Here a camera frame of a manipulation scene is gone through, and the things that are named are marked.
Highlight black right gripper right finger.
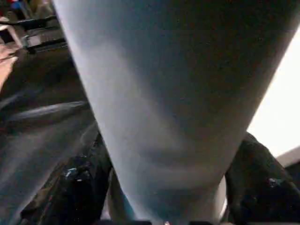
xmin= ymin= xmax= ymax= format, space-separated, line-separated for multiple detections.
xmin=225 ymin=132 xmax=300 ymax=225

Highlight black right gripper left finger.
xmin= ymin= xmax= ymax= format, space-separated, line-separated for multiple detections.
xmin=22 ymin=127 xmax=113 ymax=225

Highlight white plastic table top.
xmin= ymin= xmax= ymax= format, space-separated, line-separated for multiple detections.
xmin=107 ymin=30 xmax=300 ymax=222

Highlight white plastic table leg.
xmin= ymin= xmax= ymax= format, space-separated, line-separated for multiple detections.
xmin=52 ymin=0 xmax=300 ymax=222

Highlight black ribbed device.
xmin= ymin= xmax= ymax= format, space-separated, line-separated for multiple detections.
xmin=22 ymin=29 xmax=69 ymax=52

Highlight black horizontal rod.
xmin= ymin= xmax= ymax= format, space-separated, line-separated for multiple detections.
xmin=0 ymin=17 xmax=59 ymax=27

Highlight white plastic stool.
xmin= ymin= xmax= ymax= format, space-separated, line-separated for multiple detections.
xmin=0 ymin=23 xmax=23 ymax=47

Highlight red and blue items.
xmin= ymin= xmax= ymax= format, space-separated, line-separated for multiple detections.
xmin=7 ymin=0 xmax=24 ymax=8

